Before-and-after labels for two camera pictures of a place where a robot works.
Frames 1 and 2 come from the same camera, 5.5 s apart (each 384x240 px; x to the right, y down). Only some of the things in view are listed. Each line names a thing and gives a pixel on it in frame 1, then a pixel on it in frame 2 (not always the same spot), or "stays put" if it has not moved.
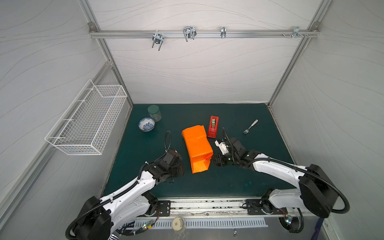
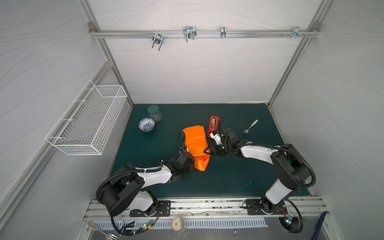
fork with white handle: (247, 130) stays put
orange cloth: (200, 151) stays put
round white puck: (177, 224) stays put
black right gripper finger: (217, 159) → (209, 147)
